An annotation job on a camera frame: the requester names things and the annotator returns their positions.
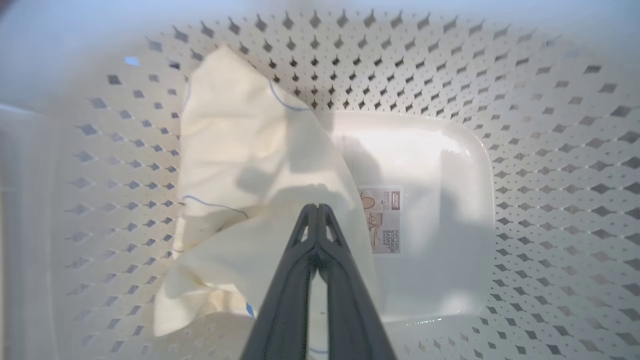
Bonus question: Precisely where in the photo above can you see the yellow bear print garment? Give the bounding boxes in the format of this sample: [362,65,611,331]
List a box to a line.
[152,45,381,338]

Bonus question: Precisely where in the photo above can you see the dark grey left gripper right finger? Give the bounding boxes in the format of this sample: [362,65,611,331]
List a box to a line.
[316,203,398,360]

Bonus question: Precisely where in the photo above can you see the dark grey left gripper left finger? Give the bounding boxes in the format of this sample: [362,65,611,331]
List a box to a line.
[240,203,321,360]

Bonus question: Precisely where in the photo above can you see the white perforated laundry basket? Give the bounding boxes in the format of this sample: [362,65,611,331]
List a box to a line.
[0,0,640,360]

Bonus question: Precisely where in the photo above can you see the basket product label sticker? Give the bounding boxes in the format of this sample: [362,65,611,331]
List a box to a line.
[358,186,404,255]

